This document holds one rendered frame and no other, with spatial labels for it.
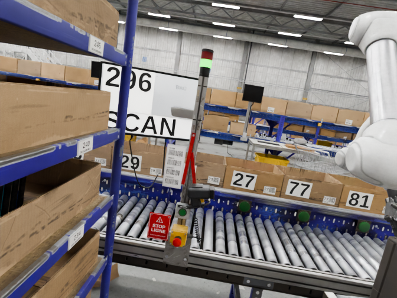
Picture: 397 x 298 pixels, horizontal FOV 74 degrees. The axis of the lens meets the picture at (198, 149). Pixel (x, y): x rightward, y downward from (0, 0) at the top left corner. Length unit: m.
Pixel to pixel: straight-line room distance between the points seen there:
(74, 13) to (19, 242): 0.41
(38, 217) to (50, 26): 0.33
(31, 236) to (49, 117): 0.22
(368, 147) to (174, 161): 0.73
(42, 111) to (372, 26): 1.21
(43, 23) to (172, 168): 0.87
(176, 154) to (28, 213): 0.75
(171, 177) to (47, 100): 0.78
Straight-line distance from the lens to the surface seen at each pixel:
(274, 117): 6.37
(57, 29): 0.48
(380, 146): 0.99
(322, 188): 1.97
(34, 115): 0.51
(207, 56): 1.15
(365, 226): 2.09
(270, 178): 1.85
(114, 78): 1.23
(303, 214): 1.91
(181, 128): 1.26
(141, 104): 1.23
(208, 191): 1.15
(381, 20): 1.37
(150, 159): 1.84
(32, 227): 0.58
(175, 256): 1.36
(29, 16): 0.43
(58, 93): 0.55
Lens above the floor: 1.46
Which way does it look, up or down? 11 degrees down
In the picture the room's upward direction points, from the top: 9 degrees clockwise
